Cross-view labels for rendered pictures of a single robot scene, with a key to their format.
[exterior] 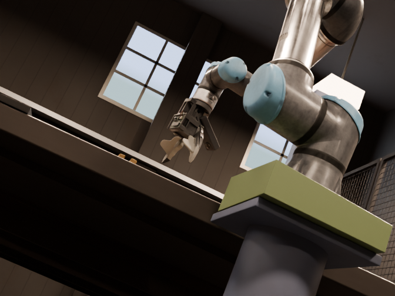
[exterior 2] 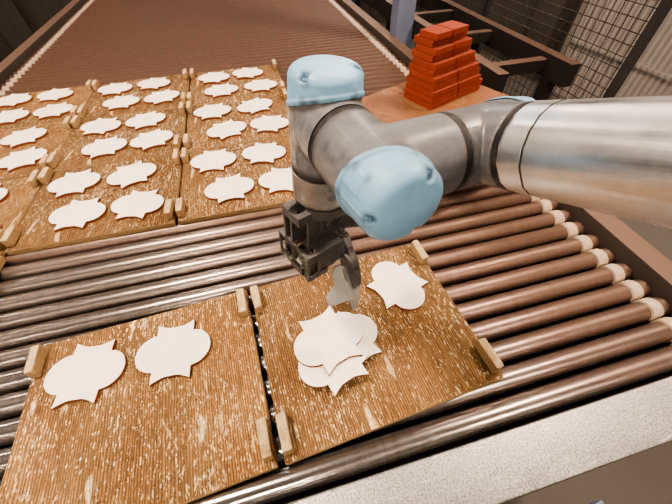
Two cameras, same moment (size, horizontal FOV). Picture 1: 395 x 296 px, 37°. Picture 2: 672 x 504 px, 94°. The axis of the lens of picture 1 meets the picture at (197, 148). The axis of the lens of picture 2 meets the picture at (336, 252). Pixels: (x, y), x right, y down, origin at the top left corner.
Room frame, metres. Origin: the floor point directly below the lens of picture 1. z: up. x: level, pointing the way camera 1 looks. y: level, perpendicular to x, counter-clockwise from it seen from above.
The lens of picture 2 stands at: (1.36, 0.07, 1.53)
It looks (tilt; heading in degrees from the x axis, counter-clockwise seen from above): 50 degrees down; 353
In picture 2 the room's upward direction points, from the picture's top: 2 degrees counter-clockwise
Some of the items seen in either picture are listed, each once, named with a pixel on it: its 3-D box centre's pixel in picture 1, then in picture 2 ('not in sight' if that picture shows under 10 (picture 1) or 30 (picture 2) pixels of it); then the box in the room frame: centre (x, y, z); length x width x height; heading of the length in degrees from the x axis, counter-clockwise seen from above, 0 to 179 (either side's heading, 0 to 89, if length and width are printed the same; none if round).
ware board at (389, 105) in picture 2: not in sight; (446, 114); (2.30, -0.43, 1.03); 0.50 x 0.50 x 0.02; 29
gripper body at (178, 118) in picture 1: (190, 121); (317, 230); (1.68, 0.05, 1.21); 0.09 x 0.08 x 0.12; 121
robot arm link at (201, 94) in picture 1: (204, 101); (324, 183); (1.68, 0.04, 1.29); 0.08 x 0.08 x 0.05
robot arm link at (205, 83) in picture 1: (214, 80); (325, 122); (1.68, 0.03, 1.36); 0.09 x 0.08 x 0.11; 17
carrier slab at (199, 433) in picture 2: not in sight; (146, 400); (1.58, 0.39, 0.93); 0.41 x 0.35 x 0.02; 100
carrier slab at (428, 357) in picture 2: not in sight; (364, 330); (1.65, -0.02, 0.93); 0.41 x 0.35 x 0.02; 101
